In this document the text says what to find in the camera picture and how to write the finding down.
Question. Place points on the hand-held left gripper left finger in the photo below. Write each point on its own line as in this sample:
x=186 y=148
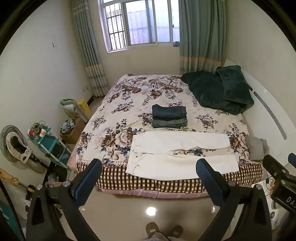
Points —
x=86 y=183

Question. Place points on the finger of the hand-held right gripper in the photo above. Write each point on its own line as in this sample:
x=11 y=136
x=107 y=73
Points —
x=292 y=159
x=274 y=165

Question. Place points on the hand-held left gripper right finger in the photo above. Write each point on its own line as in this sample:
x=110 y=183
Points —
x=208 y=183

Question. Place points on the white pants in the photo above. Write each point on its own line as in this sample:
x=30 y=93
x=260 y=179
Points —
x=161 y=166

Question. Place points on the grey cloth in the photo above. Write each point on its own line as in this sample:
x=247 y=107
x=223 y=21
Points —
x=255 y=148

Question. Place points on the cardboard box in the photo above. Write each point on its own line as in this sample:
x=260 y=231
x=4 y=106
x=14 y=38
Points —
x=72 y=135

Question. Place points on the teal shelf rack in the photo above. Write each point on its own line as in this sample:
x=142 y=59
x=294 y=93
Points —
x=49 y=141

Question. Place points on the blue crumpled cloth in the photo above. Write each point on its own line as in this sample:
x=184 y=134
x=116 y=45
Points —
x=67 y=126

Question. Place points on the floral bed quilt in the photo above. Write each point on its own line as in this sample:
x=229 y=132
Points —
x=111 y=120

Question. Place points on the dark green cloth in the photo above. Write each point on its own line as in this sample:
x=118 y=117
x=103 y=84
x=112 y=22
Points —
x=170 y=123

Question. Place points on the yellow box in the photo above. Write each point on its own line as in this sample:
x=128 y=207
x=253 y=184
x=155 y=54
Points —
x=83 y=109

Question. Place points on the red and white container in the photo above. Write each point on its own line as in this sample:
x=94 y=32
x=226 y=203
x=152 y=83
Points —
x=30 y=132

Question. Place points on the white headboard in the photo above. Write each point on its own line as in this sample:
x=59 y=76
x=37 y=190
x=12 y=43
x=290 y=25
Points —
x=261 y=90

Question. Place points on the folded dark blue jeans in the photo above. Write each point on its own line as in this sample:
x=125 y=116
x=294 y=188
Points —
x=170 y=111

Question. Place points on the dark green pillow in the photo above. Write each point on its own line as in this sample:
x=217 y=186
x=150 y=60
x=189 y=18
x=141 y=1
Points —
x=235 y=85

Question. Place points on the dark green blanket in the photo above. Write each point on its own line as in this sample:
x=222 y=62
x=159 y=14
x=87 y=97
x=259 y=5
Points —
x=205 y=90

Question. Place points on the green striped curtain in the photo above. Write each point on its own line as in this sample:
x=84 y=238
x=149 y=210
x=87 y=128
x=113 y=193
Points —
x=89 y=46
x=201 y=34

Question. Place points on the dark object on windowsill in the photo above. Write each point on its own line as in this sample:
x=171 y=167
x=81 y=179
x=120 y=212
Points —
x=176 y=43

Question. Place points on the window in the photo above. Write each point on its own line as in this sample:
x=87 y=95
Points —
x=141 y=23

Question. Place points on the wall outlet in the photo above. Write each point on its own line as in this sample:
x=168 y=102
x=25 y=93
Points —
x=85 y=88

